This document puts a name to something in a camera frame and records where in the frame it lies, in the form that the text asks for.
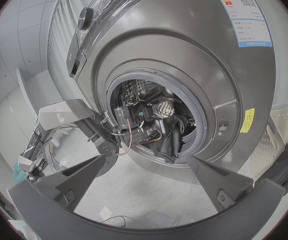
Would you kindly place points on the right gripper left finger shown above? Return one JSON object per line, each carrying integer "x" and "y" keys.
{"x": 83, "y": 176}

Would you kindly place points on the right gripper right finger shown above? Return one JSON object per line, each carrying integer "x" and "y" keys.
{"x": 209, "y": 177}

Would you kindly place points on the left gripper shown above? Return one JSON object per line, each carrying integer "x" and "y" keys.
{"x": 150, "y": 131}

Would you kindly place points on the black garment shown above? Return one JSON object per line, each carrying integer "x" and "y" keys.
{"x": 169, "y": 144}

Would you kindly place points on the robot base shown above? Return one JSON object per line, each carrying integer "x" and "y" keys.
{"x": 21, "y": 230}

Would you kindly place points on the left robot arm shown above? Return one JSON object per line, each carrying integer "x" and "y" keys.
{"x": 58, "y": 112}

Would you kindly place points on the cream laundry basket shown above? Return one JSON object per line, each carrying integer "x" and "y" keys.
{"x": 264, "y": 149}

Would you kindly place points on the grey washing machine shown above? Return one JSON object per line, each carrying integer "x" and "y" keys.
{"x": 184, "y": 59}

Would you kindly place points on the white paper piece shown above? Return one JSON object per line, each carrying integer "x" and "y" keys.
{"x": 106, "y": 211}

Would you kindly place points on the white curtain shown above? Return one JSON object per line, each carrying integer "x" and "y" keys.
{"x": 58, "y": 34}

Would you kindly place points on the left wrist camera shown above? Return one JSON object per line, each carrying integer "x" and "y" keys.
{"x": 122, "y": 116}

